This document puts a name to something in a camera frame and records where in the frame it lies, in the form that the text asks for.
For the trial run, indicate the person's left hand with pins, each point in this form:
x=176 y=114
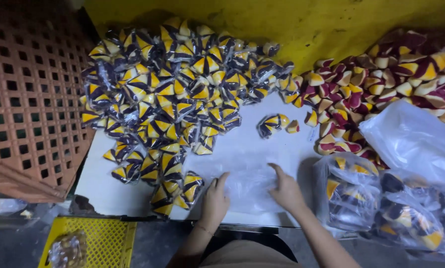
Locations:
x=215 y=203

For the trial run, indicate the person's right hand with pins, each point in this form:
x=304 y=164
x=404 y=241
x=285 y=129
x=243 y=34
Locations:
x=289 y=193

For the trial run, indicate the stack of clear plastic bags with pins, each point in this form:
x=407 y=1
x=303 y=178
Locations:
x=250 y=186

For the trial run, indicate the large clear sack of pastries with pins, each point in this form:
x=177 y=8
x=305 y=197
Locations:
x=347 y=193
x=416 y=219

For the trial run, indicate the person's tan shorts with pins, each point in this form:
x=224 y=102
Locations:
x=246 y=257

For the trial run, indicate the loose yellow striped pastry piece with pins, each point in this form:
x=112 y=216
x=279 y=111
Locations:
x=293 y=127

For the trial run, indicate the single yellow-black wrapped pastry pack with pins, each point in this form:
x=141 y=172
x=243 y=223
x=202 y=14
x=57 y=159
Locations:
x=269 y=125

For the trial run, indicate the yellow plastic mesh crate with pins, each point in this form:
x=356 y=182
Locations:
x=103 y=238

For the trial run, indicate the heap of yellow-black pastry packets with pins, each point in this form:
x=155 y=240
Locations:
x=170 y=93

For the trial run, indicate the heap of red-yellow loose pastries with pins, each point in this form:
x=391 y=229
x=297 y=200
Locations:
x=367 y=89

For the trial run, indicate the white translucent plastic sack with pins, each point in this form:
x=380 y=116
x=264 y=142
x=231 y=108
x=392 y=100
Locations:
x=412 y=141

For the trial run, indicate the clear bag of brown snacks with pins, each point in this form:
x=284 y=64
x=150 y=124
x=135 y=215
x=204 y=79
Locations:
x=68 y=250

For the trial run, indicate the brown plastic lattice crate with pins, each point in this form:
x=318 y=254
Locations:
x=32 y=100

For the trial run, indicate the crumpled clear plastic sheet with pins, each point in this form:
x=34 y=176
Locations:
x=3 y=206

